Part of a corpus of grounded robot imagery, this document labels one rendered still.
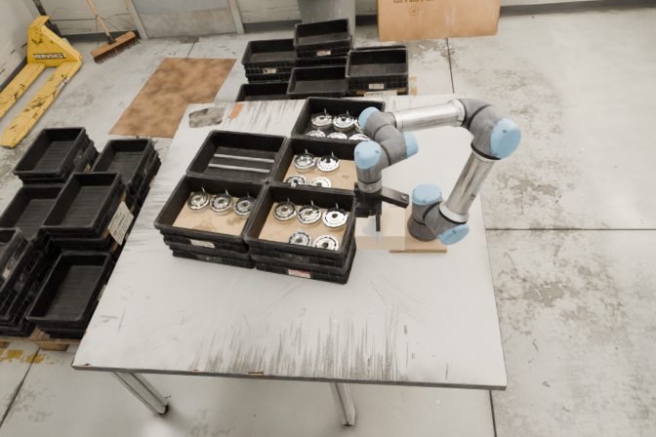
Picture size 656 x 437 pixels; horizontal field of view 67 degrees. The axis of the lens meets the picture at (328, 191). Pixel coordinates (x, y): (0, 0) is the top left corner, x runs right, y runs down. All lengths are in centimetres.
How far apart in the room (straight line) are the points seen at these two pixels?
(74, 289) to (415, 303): 187
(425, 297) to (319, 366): 47
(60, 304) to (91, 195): 62
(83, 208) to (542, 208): 266
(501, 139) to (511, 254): 143
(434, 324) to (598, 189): 182
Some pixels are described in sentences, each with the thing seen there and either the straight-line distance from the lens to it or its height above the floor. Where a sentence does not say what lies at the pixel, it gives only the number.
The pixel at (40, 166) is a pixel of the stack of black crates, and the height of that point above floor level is 49.
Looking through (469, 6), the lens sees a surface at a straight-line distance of 463.
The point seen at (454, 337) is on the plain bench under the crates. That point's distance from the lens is 190.
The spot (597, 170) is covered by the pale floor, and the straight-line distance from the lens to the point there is 356.
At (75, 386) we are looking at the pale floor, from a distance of 306.
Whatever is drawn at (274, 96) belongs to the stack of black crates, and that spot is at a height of 27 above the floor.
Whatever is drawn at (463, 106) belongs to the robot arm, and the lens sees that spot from 171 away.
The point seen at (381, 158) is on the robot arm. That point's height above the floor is 142.
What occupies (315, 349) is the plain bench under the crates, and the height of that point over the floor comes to 70.
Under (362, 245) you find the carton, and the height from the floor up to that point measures 107.
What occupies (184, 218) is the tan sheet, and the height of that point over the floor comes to 83.
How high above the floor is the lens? 240
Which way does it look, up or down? 47 degrees down
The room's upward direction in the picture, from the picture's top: 10 degrees counter-clockwise
